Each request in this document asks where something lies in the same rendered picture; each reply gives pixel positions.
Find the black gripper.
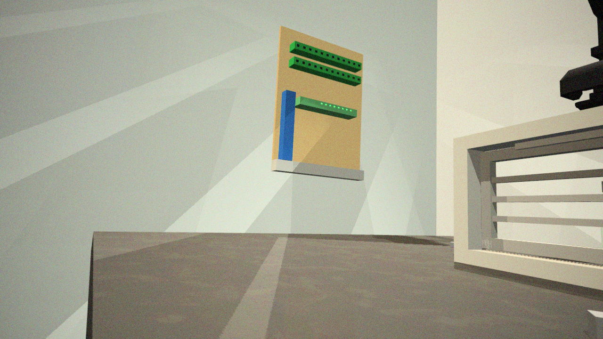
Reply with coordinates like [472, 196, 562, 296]
[560, 37, 603, 110]

